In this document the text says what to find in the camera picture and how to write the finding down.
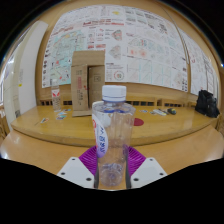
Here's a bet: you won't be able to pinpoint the large wall of printed posters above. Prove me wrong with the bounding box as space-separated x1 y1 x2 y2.
41 3 189 93

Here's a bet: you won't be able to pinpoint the wooden slatted railing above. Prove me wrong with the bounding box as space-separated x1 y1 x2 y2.
36 94 198 108

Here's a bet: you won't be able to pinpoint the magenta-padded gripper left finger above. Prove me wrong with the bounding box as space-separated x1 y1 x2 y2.
56 145 100 190

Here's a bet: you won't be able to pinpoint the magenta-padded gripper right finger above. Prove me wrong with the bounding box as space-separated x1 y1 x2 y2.
125 145 168 190

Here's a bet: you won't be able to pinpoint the flat round red coaster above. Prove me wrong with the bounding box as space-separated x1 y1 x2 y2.
133 117 145 127

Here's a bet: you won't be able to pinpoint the clear plastic bottle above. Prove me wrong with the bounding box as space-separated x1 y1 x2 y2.
91 84 136 188

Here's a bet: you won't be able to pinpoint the black bag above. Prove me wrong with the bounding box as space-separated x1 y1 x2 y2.
194 89 221 119

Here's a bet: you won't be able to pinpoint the white remote control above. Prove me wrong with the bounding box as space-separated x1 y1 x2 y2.
152 108 168 117

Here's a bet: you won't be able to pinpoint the side wall printed posters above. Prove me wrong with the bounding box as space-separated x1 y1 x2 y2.
179 28 219 108

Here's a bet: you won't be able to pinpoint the brown cardboard box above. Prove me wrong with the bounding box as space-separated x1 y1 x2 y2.
70 49 107 118

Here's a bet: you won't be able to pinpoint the wooden chair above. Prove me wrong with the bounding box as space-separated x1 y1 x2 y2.
0 103 11 138
215 113 224 136

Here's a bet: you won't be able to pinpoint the red-labelled clear water bottle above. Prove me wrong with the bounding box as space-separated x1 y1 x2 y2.
50 78 63 113

